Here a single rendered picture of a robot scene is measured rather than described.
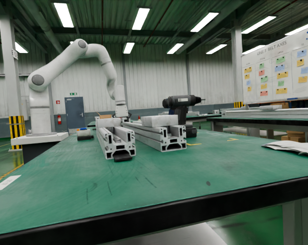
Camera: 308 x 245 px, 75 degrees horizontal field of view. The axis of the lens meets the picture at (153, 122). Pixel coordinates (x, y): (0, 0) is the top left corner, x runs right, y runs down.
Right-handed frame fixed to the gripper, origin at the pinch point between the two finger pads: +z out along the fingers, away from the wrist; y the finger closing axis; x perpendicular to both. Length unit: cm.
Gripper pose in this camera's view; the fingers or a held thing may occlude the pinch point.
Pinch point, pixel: (122, 123)
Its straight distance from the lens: 169.3
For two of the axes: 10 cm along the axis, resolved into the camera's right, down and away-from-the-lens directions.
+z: 1.1, 9.9, 0.0
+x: 2.4, -0.2, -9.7
